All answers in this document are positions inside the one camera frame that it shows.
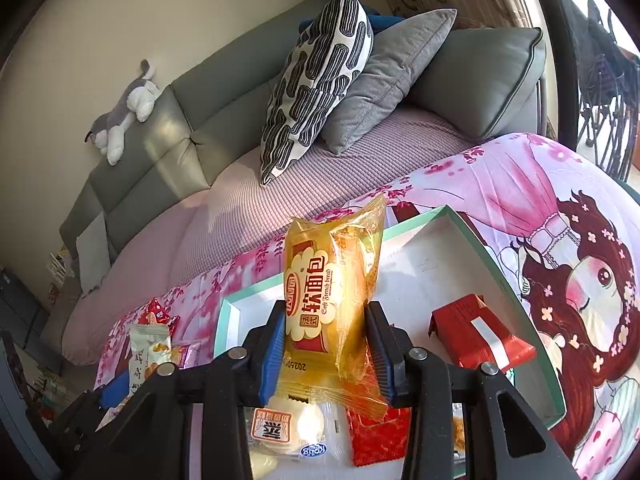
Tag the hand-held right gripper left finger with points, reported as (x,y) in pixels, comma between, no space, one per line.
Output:
(272,355)

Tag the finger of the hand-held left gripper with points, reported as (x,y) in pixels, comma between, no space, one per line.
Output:
(115,390)

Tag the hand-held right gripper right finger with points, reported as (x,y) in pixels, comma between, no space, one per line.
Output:
(382,360)

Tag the yellow bread packet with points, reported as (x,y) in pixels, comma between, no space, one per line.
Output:
(325,285)

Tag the white tray with teal rim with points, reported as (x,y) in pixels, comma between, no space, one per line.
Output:
(425,270)

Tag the large red patterned packet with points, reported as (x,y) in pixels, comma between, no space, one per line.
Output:
(375,440)

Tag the red snack packet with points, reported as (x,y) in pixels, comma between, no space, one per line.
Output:
(157,312)

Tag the meat floss bun packet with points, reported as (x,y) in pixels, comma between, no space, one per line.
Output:
(457,435)

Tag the dark cabinet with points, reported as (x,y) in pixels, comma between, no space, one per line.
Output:
(20,310)

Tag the white rack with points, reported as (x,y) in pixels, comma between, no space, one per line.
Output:
(57,267)

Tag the light grey pillow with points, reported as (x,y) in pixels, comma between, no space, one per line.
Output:
(92,255)

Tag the pink ribbed mat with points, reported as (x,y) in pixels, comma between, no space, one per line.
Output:
(300,185)

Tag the grey sofa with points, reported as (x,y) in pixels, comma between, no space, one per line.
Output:
(125,200)

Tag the pink printed blanket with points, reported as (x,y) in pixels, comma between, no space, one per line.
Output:
(500,185)

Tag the black and white patterned pillow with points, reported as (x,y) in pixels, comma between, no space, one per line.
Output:
(315,85)

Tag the grey fabric pillow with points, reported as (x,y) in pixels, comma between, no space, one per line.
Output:
(385,75)

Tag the grey and white plush dog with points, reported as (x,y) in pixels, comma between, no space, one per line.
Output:
(127,105)

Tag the grey-green leather cushion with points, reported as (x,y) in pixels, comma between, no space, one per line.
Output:
(480,80)

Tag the blue cloth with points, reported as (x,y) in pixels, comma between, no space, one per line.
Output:
(387,20)

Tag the black metal chair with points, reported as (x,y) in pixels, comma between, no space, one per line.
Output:
(600,60)

